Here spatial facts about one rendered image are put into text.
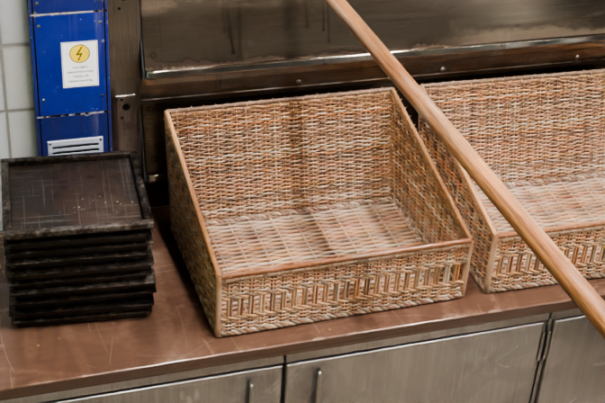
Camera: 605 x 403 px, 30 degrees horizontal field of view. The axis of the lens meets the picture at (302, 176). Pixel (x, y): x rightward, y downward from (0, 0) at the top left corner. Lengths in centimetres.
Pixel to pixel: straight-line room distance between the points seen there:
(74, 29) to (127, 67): 16
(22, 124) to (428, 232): 92
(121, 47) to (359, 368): 85
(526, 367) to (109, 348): 93
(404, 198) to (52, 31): 89
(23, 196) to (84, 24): 38
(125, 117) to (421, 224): 71
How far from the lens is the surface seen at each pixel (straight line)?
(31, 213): 225
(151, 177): 257
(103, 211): 225
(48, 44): 240
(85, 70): 243
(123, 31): 244
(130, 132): 256
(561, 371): 266
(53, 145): 250
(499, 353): 253
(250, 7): 250
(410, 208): 263
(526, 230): 156
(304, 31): 254
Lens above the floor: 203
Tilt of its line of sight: 31 degrees down
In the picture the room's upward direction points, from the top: 4 degrees clockwise
